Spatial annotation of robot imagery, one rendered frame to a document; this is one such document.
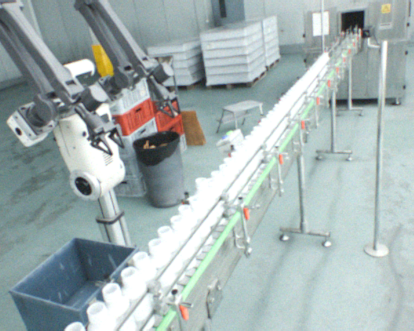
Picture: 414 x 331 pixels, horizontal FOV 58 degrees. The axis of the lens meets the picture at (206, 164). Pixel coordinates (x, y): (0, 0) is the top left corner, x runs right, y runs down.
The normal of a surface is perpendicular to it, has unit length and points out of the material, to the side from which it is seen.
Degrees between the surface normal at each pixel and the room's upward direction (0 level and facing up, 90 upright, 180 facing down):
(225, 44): 89
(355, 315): 0
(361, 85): 90
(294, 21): 90
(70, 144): 90
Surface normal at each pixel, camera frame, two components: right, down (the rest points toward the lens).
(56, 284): 0.90, 0.04
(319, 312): -0.15, -0.91
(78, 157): -0.38, 0.58
